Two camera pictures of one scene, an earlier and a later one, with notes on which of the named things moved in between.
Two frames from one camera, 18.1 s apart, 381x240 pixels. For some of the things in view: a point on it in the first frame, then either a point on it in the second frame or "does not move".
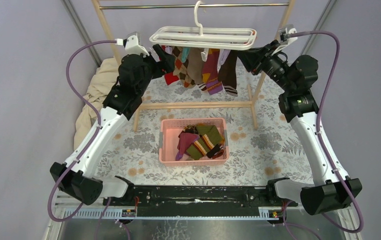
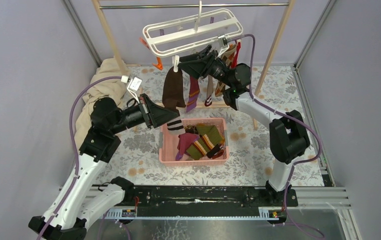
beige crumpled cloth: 103,78 does not move
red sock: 170,78 → 234,62
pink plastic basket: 169,130 does not move
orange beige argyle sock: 181,68 → 227,56
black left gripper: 159,67 → 154,114
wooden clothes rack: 255,89 does not move
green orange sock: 210,134 does not move
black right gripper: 251,57 → 199,67
